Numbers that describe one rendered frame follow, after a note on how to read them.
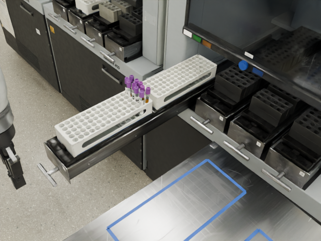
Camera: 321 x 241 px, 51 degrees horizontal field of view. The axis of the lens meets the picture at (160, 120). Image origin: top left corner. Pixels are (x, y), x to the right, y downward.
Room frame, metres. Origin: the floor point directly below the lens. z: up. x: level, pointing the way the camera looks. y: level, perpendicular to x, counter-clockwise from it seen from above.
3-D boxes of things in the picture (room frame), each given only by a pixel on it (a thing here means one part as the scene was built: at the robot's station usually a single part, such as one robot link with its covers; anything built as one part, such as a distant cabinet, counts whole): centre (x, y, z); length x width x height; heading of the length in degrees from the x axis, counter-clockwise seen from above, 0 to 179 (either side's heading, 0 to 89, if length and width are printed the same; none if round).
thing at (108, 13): (1.44, 0.26, 0.85); 0.12 x 0.02 x 0.06; 45
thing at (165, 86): (0.97, -0.06, 0.83); 0.30 x 0.10 x 0.06; 134
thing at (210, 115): (1.09, -0.40, 0.78); 0.73 x 0.14 x 0.09; 134
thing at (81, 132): (0.75, 0.17, 0.83); 0.30 x 0.10 x 0.06; 134
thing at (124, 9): (1.48, 0.21, 0.85); 0.12 x 0.02 x 0.06; 44
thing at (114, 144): (0.85, 0.07, 0.78); 0.73 x 0.14 x 0.09; 134
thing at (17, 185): (0.54, 0.38, 0.80); 0.03 x 0.01 x 0.07; 134
